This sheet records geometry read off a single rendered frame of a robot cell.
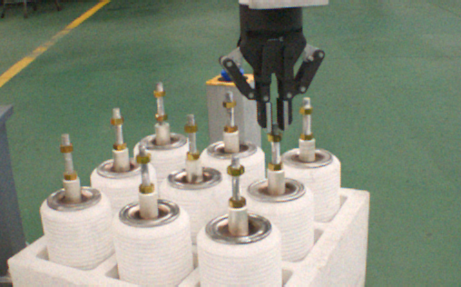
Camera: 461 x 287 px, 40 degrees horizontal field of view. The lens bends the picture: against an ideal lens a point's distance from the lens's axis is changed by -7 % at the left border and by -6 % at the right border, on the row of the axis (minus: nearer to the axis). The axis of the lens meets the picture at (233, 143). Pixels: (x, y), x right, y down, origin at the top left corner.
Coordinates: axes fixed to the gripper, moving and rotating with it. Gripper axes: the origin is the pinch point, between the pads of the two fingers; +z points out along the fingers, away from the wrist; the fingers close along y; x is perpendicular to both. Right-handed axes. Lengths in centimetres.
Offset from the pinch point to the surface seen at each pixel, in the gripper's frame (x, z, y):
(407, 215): -31, 35, -40
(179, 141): -23.3, 9.7, 7.4
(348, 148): -73, 35, -46
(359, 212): -4.9, 18.1, -14.7
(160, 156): -20.1, 10.6, 11.2
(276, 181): 1.2, 8.2, 0.4
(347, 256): -0.2, 22.1, -10.5
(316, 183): -4.2, 11.8, -7.3
